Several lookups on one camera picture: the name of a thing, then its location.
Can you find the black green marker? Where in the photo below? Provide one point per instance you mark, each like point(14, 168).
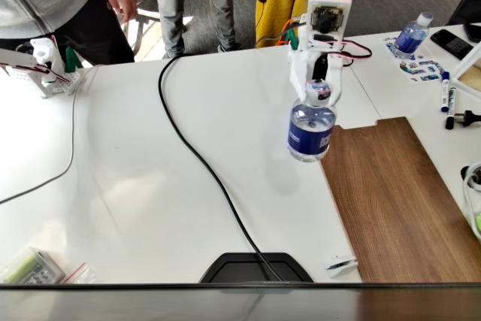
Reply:
point(451, 105)

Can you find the white frame stand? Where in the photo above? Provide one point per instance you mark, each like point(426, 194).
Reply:
point(466, 63)

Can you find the brown wooden board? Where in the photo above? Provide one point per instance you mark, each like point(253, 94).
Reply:
point(394, 204)

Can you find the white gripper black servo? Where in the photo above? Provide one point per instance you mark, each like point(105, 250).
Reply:
point(303, 70)

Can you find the green clamp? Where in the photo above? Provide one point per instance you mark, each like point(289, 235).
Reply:
point(292, 39)
point(71, 61)

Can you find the water bottle white cap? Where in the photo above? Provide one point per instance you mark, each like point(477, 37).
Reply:
point(409, 39)

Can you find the small white clip device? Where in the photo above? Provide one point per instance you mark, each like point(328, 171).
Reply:
point(338, 265)

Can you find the clear zip bag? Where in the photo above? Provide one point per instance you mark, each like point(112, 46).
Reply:
point(80, 276)

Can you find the black power plug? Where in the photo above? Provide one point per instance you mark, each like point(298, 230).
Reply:
point(467, 117)

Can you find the black Philips monitor screen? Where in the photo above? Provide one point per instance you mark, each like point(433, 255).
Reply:
point(150, 306)

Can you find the small green object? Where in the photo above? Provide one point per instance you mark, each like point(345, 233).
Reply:
point(478, 222)

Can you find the white gripper camera mount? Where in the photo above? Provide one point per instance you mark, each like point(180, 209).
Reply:
point(328, 16)

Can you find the black monitor stand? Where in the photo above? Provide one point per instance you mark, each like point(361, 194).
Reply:
point(233, 270)

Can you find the blue marker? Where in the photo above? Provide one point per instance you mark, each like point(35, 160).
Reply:
point(445, 91)

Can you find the colourful sticker sheet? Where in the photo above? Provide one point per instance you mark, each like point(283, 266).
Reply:
point(421, 69)

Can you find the blue label water bottle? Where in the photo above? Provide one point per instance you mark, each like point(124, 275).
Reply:
point(310, 137)

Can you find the grey office chair base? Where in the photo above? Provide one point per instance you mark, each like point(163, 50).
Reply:
point(144, 14)

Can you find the clear box green batteries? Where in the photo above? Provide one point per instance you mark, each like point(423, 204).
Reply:
point(30, 266)

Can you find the black phone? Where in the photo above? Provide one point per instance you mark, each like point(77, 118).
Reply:
point(451, 43)

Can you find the white leader arm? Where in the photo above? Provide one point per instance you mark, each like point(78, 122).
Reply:
point(47, 61)

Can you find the black rounded object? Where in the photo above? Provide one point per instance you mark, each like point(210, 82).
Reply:
point(473, 33)

